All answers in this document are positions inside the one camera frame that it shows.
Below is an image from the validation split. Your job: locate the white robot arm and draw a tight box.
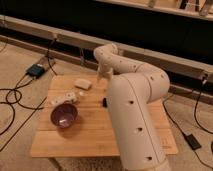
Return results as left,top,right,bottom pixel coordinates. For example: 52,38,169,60
94,44,172,171

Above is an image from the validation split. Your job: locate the beige sponge block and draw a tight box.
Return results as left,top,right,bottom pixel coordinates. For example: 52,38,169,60
74,79,92,90

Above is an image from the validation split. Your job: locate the black rectangular block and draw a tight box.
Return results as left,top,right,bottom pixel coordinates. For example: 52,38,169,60
102,98,107,107

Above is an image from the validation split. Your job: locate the white toy object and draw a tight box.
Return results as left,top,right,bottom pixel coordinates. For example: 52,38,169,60
51,93,77,106

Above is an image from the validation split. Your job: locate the wooden table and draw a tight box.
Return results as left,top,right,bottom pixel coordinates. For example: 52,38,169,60
30,74,179,171

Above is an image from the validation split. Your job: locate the purple bowl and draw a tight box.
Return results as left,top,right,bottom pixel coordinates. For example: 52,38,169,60
50,103,78,128

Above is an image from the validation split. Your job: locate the black power adapter left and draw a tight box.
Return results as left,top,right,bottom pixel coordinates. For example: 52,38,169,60
26,64,45,78

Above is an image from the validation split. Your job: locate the black power adapter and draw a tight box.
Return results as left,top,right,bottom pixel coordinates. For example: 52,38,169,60
184,134,201,150
26,64,45,78

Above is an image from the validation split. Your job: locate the black power adapter right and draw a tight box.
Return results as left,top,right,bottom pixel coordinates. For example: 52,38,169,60
184,134,201,150

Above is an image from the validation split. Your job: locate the black floor cable left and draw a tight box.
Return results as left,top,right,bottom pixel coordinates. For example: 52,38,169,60
0,33,59,153

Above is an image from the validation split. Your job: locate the black floor cable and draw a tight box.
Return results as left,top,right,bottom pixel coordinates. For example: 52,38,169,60
162,74,213,163
0,33,59,153

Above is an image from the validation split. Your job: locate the black floor cable right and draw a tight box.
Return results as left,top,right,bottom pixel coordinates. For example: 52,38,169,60
162,74,213,163

